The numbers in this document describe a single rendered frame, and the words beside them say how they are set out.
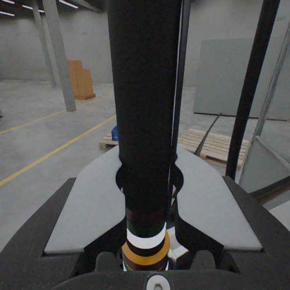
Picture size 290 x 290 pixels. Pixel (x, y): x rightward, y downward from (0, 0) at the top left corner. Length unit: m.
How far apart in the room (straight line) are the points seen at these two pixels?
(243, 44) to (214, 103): 1.58
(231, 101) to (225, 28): 7.18
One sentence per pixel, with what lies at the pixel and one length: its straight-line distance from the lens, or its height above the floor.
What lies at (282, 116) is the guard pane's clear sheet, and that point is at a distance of 1.38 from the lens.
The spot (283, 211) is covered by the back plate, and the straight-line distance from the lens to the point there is 0.56.
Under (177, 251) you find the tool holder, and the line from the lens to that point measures 0.20.
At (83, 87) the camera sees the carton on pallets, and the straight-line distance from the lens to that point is 8.24.
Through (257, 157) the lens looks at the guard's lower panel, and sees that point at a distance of 1.57.
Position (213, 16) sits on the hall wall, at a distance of 12.34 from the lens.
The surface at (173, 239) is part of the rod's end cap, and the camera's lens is 0.20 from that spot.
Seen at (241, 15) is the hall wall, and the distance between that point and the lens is 12.40.
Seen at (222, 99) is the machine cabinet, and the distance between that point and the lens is 5.61.
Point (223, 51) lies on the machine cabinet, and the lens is 5.50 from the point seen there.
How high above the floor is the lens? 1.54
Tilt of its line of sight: 27 degrees down
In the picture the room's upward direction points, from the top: straight up
